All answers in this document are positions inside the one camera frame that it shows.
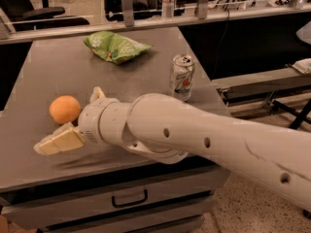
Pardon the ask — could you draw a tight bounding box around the black rolling stand base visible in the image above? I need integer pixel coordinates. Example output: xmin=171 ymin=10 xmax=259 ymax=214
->
xmin=271 ymin=99 xmax=311 ymax=129

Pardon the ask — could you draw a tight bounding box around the black office chair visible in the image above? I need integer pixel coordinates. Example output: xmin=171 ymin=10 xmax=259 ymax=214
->
xmin=0 ymin=0 xmax=88 ymax=31

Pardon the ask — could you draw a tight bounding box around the grey cabinet drawer with handle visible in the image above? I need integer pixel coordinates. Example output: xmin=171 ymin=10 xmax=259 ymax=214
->
xmin=3 ymin=165 xmax=229 ymax=229

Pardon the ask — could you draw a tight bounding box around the clear plastic water bottle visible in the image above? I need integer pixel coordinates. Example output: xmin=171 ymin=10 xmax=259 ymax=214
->
xmin=161 ymin=0 xmax=175 ymax=18

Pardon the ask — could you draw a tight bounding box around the green rice chip bag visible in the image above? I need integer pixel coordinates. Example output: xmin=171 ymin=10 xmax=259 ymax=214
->
xmin=84 ymin=31 xmax=151 ymax=65

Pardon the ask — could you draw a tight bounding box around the lower grey cabinet drawer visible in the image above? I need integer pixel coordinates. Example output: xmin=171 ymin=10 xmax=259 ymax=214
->
xmin=47 ymin=193 xmax=213 ymax=233

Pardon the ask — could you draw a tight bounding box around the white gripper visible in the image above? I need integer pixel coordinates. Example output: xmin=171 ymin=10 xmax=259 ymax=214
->
xmin=34 ymin=86 xmax=129 ymax=155

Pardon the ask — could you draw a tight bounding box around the orange fruit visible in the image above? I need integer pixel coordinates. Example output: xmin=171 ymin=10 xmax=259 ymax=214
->
xmin=49 ymin=95 xmax=81 ymax=124

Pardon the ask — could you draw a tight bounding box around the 7up soda can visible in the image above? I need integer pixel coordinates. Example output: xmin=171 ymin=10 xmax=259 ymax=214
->
xmin=169 ymin=54 xmax=195 ymax=101

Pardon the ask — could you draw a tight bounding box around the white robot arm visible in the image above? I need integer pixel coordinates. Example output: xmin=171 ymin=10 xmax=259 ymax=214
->
xmin=34 ymin=87 xmax=311 ymax=211

